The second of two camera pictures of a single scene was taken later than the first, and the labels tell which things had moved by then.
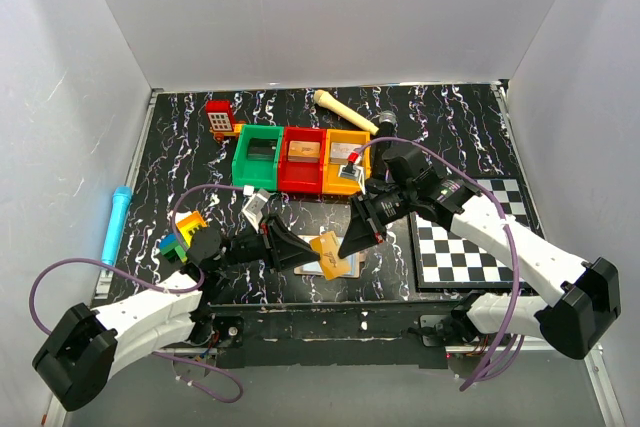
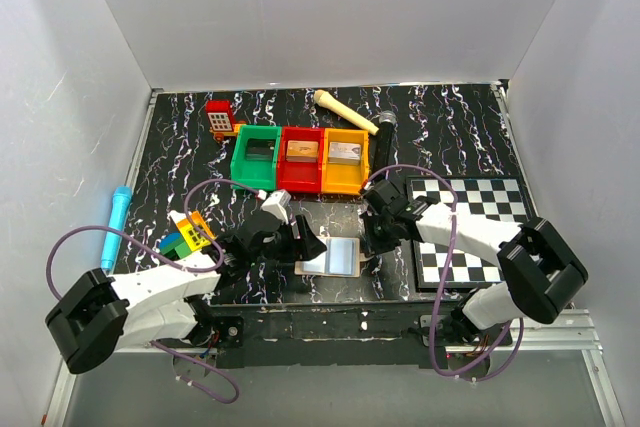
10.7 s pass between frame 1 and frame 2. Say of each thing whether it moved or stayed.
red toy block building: stayed
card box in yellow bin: stayed
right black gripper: moved
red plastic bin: stayed
